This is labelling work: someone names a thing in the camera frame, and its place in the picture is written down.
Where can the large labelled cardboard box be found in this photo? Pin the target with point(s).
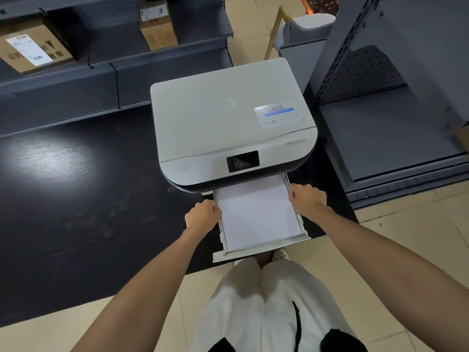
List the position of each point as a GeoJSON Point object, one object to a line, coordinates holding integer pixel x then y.
{"type": "Point", "coordinates": [33, 47]}

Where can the person's left forearm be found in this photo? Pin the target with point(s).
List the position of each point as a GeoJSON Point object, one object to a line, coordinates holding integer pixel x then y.
{"type": "Point", "coordinates": [146, 293]}

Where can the wooden frame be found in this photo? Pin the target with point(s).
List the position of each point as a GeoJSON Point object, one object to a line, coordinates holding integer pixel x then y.
{"type": "Point", "coordinates": [273, 32]}

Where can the black shirt hem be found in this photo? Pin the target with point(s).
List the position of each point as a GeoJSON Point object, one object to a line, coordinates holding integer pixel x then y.
{"type": "Point", "coordinates": [340, 342]}

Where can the white paper stack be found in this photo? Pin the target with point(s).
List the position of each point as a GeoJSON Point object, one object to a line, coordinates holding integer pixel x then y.
{"type": "Point", "coordinates": [256, 212]}

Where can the white trousers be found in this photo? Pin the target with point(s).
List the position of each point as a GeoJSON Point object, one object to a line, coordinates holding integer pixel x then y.
{"type": "Point", "coordinates": [249, 311]}

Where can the person's right hand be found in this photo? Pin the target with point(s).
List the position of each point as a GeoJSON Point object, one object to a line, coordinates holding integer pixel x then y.
{"type": "Point", "coordinates": [311, 201]}

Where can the person's left hand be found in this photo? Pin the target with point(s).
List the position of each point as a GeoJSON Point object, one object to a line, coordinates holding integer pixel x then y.
{"type": "Point", "coordinates": [201, 216]}

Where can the person's right forearm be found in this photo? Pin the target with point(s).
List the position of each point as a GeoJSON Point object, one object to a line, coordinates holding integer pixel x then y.
{"type": "Point", "coordinates": [384, 271]}

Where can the white and blue sticker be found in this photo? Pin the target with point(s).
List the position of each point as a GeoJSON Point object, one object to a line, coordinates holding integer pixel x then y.
{"type": "Point", "coordinates": [279, 114]}

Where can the small upright cardboard box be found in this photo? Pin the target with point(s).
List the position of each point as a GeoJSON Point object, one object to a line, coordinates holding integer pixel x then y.
{"type": "Point", "coordinates": [158, 27]}

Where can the person's left fingers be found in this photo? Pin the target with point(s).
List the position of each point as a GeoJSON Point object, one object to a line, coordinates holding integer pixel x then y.
{"type": "Point", "coordinates": [215, 213]}

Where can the person's right fingers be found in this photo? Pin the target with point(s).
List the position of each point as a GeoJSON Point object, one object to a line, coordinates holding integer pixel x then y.
{"type": "Point", "coordinates": [295, 197]}

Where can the grey perforated shelf unit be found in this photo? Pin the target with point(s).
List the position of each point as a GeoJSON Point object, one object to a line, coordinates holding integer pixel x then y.
{"type": "Point", "coordinates": [388, 135]}

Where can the white perforated shoe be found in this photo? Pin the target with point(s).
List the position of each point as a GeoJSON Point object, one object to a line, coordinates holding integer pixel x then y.
{"type": "Point", "coordinates": [280, 255]}

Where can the white inkjet printer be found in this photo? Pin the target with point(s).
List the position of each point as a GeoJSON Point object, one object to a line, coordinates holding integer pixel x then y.
{"type": "Point", "coordinates": [216, 124]}

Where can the white printer paper tray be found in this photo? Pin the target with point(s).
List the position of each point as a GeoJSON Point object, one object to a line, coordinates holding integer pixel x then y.
{"type": "Point", "coordinates": [263, 248]}

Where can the long grey metal shelf unit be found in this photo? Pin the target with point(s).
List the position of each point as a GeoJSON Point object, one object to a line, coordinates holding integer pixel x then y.
{"type": "Point", "coordinates": [66, 95]}

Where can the dark patterned rug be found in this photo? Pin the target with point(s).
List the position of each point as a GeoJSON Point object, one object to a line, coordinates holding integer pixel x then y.
{"type": "Point", "coordinates": [320, 4]}

